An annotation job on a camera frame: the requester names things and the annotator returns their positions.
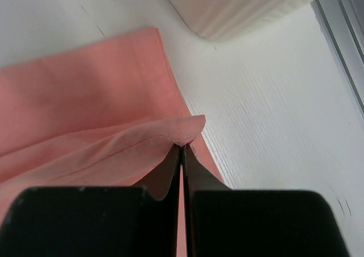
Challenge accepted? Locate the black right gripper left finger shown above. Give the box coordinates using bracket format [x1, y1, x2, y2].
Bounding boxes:
[1, 145, 181, 256]

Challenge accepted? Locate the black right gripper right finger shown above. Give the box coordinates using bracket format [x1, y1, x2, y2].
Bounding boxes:
[181, 145, 349, 256]

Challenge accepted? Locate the salmon pink t shirt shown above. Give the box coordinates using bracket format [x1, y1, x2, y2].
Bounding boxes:
[0, 26, 225, 257]

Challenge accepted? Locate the white laundry basket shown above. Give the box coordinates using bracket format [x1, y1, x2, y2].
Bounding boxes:
[169, 0, 314, 41]

